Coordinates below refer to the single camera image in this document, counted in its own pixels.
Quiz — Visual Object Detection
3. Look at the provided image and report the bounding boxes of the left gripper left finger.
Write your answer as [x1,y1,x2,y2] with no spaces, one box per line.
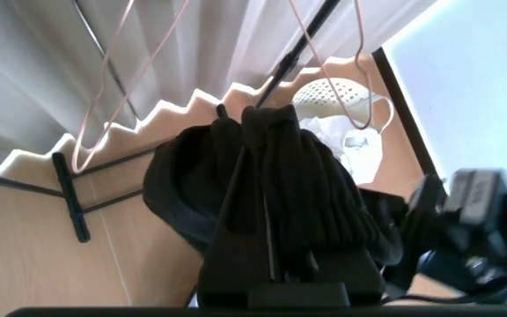
[197,146,280,308]

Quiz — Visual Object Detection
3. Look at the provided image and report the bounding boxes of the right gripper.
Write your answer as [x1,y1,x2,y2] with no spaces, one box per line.
[393,173,507,295]

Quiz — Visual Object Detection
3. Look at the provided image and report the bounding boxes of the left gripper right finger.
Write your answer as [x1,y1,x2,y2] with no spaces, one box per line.
[305,247,386,308]

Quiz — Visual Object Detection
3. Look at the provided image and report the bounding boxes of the black shorts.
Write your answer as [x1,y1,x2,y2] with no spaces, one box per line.
[142,104,408,283]

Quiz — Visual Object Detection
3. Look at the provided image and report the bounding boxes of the pink clothes hanger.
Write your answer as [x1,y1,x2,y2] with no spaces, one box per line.
[70,0,192,174]
[287,0,374,132]

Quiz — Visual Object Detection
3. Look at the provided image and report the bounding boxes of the black clothes rack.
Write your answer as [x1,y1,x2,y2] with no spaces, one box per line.
[0,0,342,244]

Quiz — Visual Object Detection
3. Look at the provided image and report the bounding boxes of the white laundry basket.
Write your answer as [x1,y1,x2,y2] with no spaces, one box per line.
[291,77,395,136]

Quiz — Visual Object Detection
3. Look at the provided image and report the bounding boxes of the white garment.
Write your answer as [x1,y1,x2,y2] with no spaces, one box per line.
[299,116,385,185]

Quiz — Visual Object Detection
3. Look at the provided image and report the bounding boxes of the beige curtain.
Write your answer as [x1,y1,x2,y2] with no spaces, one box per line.
[0,0,439,176]

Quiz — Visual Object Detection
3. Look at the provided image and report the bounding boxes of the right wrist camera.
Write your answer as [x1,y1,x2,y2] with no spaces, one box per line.
[445,168,507,226]

